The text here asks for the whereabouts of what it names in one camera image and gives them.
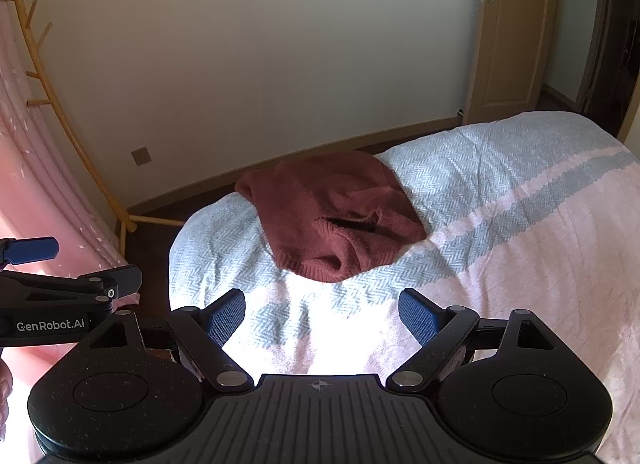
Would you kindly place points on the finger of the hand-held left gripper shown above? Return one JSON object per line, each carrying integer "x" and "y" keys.
{"x": 125, "y": 279}
{"x": 31, "y": 250}

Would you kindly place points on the pink curtain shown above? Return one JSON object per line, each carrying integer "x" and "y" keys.
{"x": 30, "y": 168}

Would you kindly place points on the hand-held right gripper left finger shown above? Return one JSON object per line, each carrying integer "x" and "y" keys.
{"x": 227, "y": 318}

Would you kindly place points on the reddish brown knit sweater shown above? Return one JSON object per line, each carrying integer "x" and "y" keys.
{"x": 325, "y": 199}

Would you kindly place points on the bed with pink blue blanket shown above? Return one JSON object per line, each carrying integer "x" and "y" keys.
{"x": 525, "y": 244}

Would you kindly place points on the light wooden door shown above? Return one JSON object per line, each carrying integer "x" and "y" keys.
{"x": 510, "y": 33}

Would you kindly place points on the person's left hand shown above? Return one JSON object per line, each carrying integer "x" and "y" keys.
{"x": 3, "y": 394}

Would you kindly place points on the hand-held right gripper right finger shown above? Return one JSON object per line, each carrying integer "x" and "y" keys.
{"x": 417, "y": 318}

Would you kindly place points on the dark wooden door frame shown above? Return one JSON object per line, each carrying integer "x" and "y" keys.
{"x": 606, "y": 43}

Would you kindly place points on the wooden coat rack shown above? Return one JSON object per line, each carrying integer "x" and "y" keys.
{"x": 120, "y": 214}

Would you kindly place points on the beige wall socket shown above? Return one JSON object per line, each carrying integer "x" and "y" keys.
{"x": 141, "y": 156}

